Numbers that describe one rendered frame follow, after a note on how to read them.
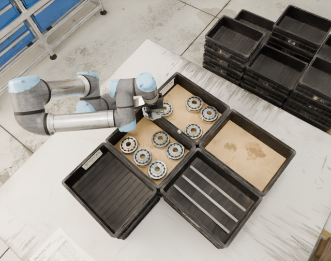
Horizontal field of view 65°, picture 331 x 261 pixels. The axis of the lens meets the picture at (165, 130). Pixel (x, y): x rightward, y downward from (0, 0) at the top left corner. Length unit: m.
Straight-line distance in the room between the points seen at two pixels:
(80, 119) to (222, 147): 0.78
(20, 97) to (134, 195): 0.71
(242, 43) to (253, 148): 1.14
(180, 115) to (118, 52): 1.67
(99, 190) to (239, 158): 0.77
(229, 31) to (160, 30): 0.99
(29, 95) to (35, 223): 0.81
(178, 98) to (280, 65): 1.14
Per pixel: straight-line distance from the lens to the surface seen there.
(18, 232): 1.75
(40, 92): 1.18
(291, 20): 2.70
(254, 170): 1.48
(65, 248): 1.62
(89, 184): 1.49
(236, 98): 1.80
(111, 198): 1.44
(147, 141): 1.50
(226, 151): 1.48
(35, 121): 1.16
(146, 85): 1.04
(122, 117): 1.09
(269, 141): 1.50
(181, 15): 3.37
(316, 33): 2.66
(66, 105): 2.82
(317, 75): 2.37
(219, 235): 1.38
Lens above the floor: 2.19
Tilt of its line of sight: 64 degrees down
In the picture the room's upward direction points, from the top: 8 degrees counter-clockwise
